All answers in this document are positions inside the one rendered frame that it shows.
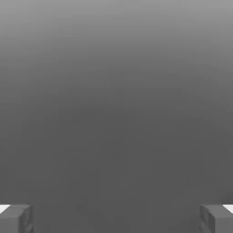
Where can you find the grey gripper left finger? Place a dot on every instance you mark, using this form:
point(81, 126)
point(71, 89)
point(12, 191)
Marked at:
point(12, 220)

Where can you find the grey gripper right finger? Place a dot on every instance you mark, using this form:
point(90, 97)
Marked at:
point(220, 220)

